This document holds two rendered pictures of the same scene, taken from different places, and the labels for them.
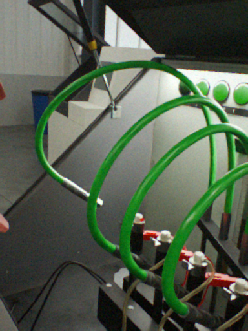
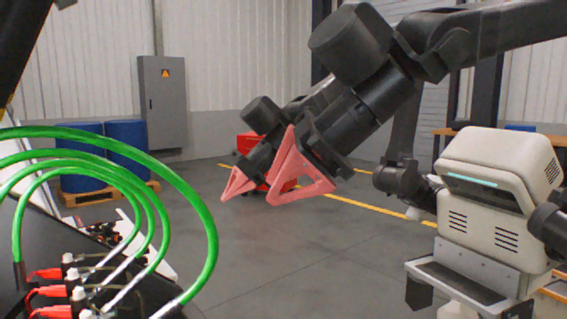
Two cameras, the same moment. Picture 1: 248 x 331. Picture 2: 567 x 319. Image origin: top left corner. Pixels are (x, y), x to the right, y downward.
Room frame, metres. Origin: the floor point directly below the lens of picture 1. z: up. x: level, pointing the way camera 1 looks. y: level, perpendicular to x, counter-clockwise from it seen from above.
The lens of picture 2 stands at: (1.13, 0.26, 1.48)
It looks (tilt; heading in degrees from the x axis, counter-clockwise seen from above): 11 degrees down; 180
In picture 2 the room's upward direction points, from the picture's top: straight up
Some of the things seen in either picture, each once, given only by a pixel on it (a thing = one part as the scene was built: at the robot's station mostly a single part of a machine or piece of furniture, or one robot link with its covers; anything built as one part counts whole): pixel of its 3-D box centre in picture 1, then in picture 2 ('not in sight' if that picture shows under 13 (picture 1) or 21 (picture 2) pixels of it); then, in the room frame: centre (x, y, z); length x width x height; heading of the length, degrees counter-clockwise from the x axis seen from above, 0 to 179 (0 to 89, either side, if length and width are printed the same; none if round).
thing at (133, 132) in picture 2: not in sight; (105, 158); (-3.93, -2.26, 0.51); 1.20 x 0.85 x 1.02; 130
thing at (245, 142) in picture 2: not in sight; (267, 165); (-3.85, 0.01, 0.43); 0.70 x 0.46 x 0.86; 67
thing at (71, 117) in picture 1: (90, 98); not in sight; (4.10, 0.44, 1.00); 1.30 x 1.09 x 1.99; 28
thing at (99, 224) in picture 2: not in sight; (105, 229); (-0.05, -0.35, 1.01); 0.23 x 0.11 x 0.06; 36
